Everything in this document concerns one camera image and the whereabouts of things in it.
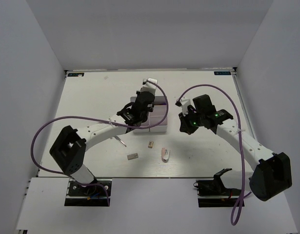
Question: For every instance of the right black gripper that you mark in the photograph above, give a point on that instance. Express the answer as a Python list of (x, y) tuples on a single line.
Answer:
[(185, 127)]

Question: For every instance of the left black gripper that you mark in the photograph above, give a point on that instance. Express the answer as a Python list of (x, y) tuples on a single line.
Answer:
[(138, 92)]

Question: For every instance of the pink white stapler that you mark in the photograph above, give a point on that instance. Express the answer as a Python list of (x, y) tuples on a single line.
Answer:
[(165, 154)]

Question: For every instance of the black handled scissors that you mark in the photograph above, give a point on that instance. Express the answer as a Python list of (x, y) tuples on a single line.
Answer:
[(120, 141)]

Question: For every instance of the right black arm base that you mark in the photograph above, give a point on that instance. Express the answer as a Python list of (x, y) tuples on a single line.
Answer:
[(219, 191)]

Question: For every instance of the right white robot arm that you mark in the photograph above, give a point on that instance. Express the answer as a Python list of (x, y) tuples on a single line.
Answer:
[(271, 172)]

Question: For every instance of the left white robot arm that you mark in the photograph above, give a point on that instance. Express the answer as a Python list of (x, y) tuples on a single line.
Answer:
[(70, 146)]

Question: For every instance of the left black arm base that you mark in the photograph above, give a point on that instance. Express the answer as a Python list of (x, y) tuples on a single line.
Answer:
[(90, 196)]

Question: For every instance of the left white divided container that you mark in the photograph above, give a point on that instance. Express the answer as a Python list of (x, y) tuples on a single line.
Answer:
[(144, 124)]

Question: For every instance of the white divided container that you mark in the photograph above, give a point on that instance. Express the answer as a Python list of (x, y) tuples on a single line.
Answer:
[(144, 124), (157, 115)]

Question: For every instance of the right white divided container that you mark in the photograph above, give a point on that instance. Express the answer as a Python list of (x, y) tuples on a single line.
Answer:
[(157, 115)]

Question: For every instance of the yellow eraser with barcode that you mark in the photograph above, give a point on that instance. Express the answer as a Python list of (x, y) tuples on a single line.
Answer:
[(150, 144)]

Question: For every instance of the grey eraser block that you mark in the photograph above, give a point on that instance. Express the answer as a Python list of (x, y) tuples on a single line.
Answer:
[(132, 156)]

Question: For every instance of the right corner label sticker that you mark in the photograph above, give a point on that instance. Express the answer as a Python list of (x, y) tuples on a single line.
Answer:
[(222, 73)]

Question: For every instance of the corner label sticker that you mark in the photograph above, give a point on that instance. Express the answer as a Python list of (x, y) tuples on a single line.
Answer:
[(75, 74), (222, 73)]

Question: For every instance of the left corner label sticker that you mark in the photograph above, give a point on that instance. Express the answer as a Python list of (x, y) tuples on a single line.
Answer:
[(75, 74)]

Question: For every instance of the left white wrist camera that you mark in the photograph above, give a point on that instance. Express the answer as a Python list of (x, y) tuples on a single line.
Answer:
[(149, 85)]

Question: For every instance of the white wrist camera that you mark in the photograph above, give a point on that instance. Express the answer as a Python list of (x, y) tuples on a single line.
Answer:
[(149, 85), (183, 103)]

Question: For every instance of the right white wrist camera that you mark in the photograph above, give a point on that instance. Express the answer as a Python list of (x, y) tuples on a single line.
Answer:
[(183, 103)]

